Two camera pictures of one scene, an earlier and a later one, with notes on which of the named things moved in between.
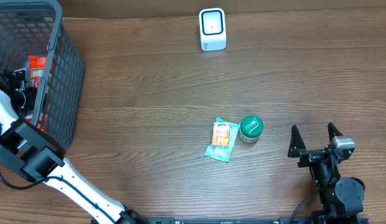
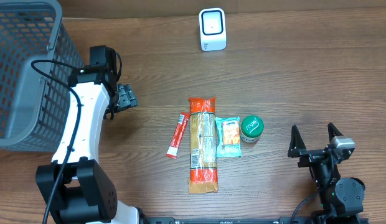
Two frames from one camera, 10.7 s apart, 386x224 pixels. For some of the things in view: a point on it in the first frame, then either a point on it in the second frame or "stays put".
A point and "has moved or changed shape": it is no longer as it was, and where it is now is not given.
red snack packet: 37,66 → 177,137
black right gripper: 315,153 stays put
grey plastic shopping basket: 30,35 stays put
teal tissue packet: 224,135 has moved or changed shape
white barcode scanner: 212,25 stays put
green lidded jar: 251,127 stays put
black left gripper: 17,74 → 126,98
